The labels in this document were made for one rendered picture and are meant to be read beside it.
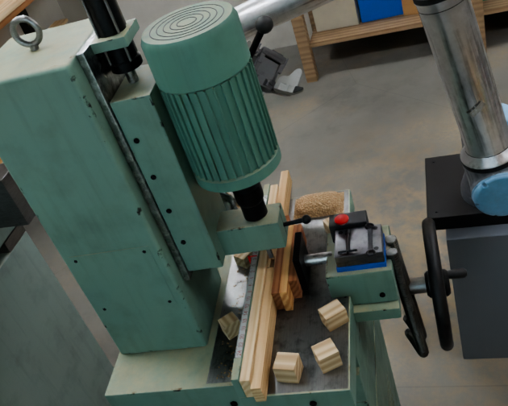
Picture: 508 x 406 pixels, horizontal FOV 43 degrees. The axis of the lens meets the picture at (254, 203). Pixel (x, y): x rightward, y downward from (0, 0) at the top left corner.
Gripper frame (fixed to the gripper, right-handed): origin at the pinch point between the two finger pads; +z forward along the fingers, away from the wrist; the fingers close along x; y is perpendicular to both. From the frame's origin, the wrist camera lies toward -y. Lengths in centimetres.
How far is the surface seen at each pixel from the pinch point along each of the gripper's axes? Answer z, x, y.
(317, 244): -13.8, 29.4, -26.0
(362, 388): 6, 45, -49
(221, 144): 13.3, -4.4, -18.5
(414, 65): -238, 114, 105
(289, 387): 14, 27, -53
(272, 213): -2.5, 13.6, -24.7
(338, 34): -255, 66, 104
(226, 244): -6.4, 8.7, -34.8
